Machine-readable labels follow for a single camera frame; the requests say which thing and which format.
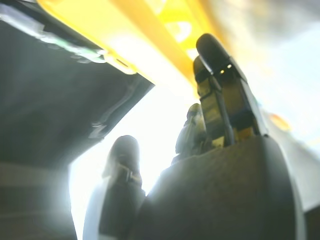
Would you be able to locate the yellow plastic crate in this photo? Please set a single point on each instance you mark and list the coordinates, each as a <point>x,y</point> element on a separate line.
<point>112,25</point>

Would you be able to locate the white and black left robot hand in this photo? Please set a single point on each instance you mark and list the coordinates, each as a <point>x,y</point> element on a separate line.
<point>220,190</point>

